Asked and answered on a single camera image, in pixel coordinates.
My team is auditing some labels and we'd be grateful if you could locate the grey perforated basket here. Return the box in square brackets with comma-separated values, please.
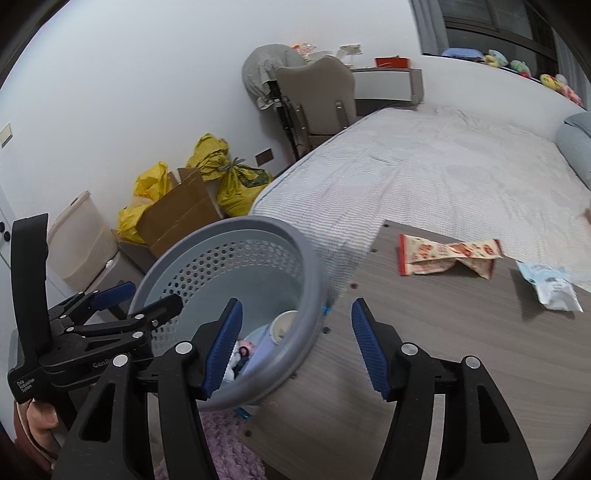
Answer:
[127, 216, 331, 411]

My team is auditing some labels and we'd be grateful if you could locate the yellow bag with green print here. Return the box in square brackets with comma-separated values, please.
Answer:
[217, 164, 275, 217]

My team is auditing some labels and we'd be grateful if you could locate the red and beige snack wrapper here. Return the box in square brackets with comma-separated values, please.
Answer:
[398, 234, 505, 281]

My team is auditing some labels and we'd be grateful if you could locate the folded blue duvet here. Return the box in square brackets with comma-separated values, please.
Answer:
[554, 112, 591, 191]

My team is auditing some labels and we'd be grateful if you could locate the person's left hand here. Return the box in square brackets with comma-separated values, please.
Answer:
[18, 401, 61, 457]

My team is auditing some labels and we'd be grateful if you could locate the beige chair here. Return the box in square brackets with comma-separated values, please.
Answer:
[274, 55, 359, 160]

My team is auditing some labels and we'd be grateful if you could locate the beige storage bin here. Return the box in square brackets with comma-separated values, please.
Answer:
[47, 191, 120, 291]

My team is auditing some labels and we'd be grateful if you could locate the dark window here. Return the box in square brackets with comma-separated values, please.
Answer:
[442, 0, 560, 62]

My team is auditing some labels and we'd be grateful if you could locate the bed with checked sheet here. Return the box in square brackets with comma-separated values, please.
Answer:
[249, 104, 591, 297]

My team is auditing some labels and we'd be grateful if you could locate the long purple box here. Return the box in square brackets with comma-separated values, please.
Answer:
[249, 325, 279, 371]

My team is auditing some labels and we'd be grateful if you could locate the grey clothing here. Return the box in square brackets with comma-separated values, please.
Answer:
[242, 44, 305, 110]

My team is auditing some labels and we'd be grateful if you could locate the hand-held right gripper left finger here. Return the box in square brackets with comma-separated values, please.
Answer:
[51, 298, 244, 480]

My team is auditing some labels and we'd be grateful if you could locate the plain yellow bag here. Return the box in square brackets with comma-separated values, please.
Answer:
[117, 161, 172, 244]
[187, 134, 232, 184]

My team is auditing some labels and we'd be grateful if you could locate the cardboard box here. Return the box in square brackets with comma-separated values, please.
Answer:
[137, 167, 223, 259]

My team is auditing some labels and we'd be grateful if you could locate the grey low cabinet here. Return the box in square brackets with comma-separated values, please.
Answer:
[85, 240, 151, 320]

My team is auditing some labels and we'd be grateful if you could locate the white and blue wipes packet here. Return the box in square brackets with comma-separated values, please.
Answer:
[516, 261, 585, 313]

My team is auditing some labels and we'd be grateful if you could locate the blue cushion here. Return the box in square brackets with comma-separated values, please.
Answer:
[442, 47, 484, 61]

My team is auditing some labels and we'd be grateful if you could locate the grey and white desk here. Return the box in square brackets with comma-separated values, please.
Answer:
[351, 65, 424, 116]

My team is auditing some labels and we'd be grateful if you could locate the red and white paper cup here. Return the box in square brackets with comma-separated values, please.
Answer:
[269, 310, 301, 345]

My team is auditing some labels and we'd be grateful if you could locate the purple rug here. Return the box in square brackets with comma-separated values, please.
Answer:
[152, 410, 269, 480]

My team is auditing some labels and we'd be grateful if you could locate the grey curtain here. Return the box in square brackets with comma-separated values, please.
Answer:
[410, 0, 447, 56]
[551, 25, 591, 112]

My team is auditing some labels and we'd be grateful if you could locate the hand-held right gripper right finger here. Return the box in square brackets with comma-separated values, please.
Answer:
[351, 298, 539, 480]

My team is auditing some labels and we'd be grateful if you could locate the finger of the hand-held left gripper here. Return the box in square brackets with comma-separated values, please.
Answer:
[48, 282, 137, 329]
[62, 294, 184, 345]

